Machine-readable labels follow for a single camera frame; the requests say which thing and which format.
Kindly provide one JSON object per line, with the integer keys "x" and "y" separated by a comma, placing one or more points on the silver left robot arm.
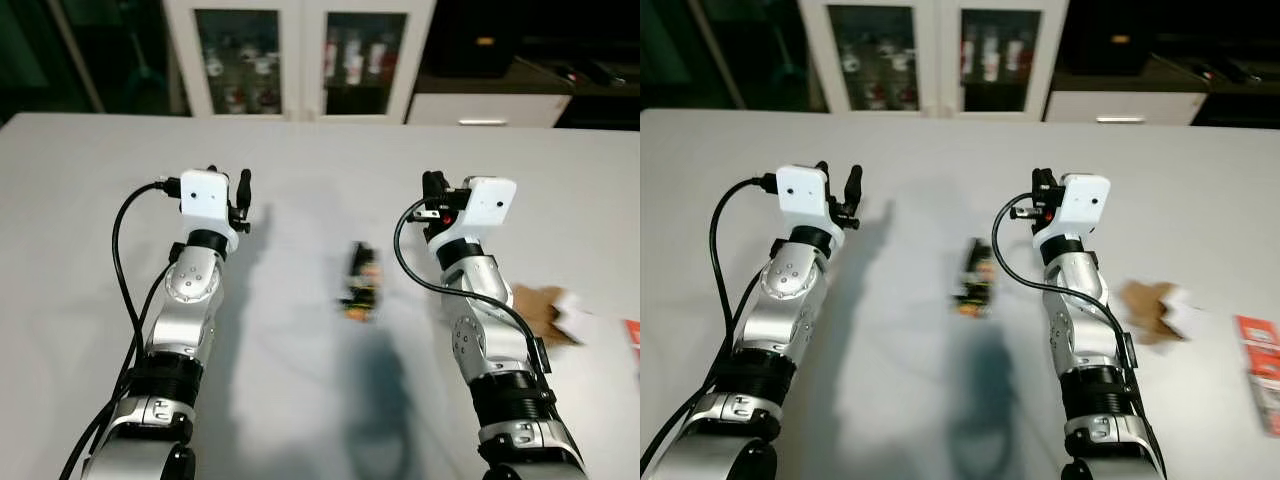
{"x": 185, "y": 320}
{"x": 785, "y": 320}

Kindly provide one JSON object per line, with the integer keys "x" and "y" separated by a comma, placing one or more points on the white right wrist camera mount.
{"x": 1083, "y": 202}
{"x": 485, "y": 205}

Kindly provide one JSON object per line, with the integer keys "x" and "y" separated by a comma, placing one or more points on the white bottle red label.
{"x": 1018, "y": 55}
{"x": 353, "y": 62}
{"x": 991, "y": 58}
{"x": 379, "y": 58}

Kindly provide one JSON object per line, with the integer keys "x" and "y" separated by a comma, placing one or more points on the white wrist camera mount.
{"x": 803, "y": 195}
{"x": 1083, "y": 202}
{"x": 208, "y": 198}
{"x": 485, "y": 205}

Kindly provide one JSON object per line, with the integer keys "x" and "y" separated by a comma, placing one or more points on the red flat pack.
{"x": 632, "y": 338}
{"x": 1262, "y": 370}

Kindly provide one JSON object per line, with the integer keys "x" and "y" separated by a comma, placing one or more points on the white folding table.
{"x": 930, "y": 160}
{"x": 300, "y": 170}

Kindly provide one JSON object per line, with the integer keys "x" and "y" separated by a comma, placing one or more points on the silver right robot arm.
{"x": 1085, "y": 330}
{"x": 490, "y": 340}

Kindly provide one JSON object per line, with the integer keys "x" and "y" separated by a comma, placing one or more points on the black snack wrapper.
{"x": 977, "y": 278}
{"x": 360, "y": 285}

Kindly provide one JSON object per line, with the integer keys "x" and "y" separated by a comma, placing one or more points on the black box appliance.
{"x": 1105, "y": 38}
{"x": 470, "y": 40}

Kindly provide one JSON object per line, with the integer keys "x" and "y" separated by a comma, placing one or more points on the crumpled white paper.
{"x": 578, "y": 322}
{"x": 1185, "y": 315}

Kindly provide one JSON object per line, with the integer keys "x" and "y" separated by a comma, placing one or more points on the crumpled brown paper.
{"x": 532, "y": 310}
{"x": 1142, "y": 308}

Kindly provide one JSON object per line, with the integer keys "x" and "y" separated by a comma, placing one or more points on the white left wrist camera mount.
{"x": 208, "y": 198}
{"x": 803, "y": 195}

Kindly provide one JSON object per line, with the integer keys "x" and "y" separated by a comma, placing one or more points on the white glass door cabinet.
{"x": 300, "y": 60}
{"x": 935, "y": 55}

